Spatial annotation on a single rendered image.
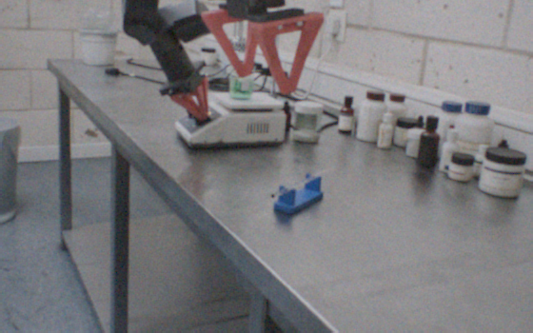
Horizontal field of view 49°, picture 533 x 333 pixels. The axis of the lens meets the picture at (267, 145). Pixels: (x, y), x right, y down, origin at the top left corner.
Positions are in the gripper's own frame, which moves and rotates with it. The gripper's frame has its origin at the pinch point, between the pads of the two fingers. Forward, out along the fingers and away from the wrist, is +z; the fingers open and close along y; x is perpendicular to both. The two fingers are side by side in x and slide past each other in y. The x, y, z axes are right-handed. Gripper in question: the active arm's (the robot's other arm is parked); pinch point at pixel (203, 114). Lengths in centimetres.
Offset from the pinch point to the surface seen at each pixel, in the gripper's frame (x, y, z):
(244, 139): -5.5, 0.5, 7.7
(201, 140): 0.3, -4.5, 3.2
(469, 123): -46, 8, 20
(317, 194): -25.6, -21.9, 9.4
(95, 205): 139, 96, 67
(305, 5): -1, 81, 6
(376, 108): -27.3, 20.0, 17.9
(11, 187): 150, 72, 36
